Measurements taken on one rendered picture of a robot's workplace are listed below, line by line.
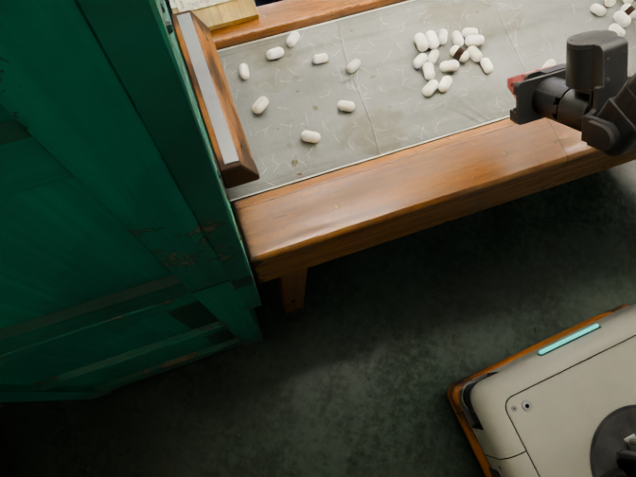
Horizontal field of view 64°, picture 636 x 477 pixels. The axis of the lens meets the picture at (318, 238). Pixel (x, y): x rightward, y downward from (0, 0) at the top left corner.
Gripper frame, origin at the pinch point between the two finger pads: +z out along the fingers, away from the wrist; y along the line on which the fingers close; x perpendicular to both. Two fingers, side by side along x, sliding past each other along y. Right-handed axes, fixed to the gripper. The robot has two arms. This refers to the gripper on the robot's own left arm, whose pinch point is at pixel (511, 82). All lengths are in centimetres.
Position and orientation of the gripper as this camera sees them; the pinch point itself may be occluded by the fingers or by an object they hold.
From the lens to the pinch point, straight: 92.5
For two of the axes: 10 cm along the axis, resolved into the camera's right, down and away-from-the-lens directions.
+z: -2.8, -4.7, 8.3
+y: -9.4, 3.0, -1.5
